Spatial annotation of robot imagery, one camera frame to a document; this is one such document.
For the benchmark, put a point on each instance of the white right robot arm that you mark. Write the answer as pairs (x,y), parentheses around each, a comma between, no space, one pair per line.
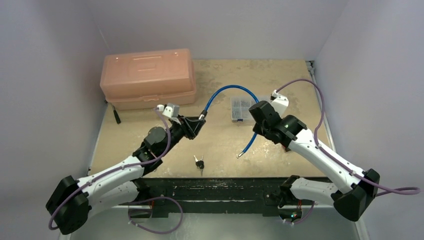
(350,189)

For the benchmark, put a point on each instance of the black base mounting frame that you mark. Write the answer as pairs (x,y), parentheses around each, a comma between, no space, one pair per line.
(222,195)

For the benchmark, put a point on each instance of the black-handled tool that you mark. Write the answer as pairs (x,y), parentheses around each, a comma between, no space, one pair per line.
(116,115)

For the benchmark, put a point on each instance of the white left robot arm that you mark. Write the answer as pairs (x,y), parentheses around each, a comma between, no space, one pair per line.
(73,200)

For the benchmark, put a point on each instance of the clear plastic screw organizer box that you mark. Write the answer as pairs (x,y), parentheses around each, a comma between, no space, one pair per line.
(240,108)

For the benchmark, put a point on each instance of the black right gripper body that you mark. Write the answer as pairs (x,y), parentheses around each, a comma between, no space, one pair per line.
(262,131)

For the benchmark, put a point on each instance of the black-headed key bunch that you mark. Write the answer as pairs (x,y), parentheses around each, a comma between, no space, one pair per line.
(200,164)

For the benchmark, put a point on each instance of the orange plastic toolbox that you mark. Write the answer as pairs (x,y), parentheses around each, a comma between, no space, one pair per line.
(142,80)

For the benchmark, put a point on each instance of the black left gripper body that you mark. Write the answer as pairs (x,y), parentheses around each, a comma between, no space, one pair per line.
(177,130)

